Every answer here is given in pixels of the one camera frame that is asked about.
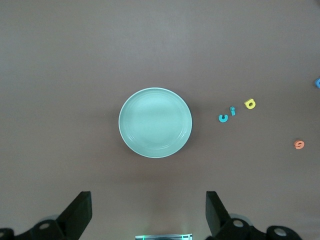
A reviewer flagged yellow letter d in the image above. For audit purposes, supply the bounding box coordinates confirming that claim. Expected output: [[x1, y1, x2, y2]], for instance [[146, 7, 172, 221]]
[[243, 98, 257, 110]]

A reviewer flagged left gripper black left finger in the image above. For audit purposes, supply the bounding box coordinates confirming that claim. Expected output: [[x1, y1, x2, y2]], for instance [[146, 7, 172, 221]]
[[56, 191, 93, 240]]

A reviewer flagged light green plate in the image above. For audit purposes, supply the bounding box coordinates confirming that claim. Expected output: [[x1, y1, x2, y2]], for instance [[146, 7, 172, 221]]
[[118, 87, 193, 159]]

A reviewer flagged brown table cover sheet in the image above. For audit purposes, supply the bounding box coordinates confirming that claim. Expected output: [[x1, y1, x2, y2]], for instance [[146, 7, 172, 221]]
[[0, 0, 320, 240]]

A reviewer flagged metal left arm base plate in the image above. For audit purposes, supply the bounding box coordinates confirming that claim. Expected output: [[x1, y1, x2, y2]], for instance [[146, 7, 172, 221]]
[[135, 233, 194, 240]]

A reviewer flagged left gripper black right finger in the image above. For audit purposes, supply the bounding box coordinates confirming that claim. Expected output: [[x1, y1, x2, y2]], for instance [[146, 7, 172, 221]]
[[205, 191, 234, 240]]

